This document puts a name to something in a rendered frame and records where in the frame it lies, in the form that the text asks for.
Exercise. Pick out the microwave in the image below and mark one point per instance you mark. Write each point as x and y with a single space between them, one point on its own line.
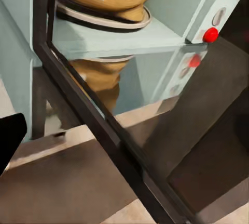
159 84

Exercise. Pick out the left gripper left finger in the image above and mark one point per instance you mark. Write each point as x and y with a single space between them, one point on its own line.
12 131

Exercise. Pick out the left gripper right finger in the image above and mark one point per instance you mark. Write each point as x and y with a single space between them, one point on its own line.
241 129

